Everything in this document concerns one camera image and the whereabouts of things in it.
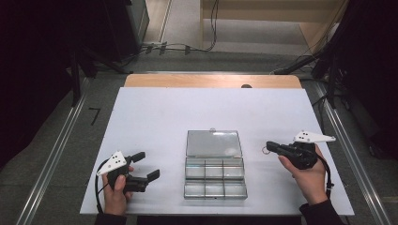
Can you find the person's left hand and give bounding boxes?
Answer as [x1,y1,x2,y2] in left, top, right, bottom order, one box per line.
[100,165,135,218]

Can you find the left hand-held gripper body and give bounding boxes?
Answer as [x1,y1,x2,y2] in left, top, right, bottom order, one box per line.
[96,150,148,195]

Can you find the white table cover board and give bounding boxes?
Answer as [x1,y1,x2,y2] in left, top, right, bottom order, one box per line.
[79,86,356,217]

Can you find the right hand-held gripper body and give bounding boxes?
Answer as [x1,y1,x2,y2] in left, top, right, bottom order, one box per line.
[275,129,337,171]

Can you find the black metal stand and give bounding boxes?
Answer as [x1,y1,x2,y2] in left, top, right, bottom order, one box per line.
[67,46,127,108]
[274,40,348,111]

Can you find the power strip with plugs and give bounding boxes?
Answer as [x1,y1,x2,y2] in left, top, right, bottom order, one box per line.
[141,41,192,56]

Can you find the aluminium floor rail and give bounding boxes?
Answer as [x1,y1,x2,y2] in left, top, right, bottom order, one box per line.
[14,76,94,225]
[313,81,394,225]

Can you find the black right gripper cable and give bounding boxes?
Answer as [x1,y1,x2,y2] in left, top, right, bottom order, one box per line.
[314,153,335,200]

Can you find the light wooden shelf unit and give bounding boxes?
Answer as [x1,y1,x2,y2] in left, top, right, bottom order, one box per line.
[199,0,349,54]

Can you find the black cabinet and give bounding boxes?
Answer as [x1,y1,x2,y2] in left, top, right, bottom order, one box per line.
[102,0,150,63]

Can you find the person's right hand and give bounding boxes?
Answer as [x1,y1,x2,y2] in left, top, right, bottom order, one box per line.
[277,143,330,206]

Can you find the clear plastic compartment box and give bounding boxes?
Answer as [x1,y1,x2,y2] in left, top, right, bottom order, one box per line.
[183,127,249,201]

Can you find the black hanging cable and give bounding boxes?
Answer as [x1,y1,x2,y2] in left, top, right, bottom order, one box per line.
[187,0,220,53]

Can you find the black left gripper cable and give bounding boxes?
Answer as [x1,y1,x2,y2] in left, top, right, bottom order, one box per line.
[94,158,111,216]

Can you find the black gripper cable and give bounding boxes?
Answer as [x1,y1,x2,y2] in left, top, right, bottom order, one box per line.
[94,158,111,216]
[314,153,335,200]

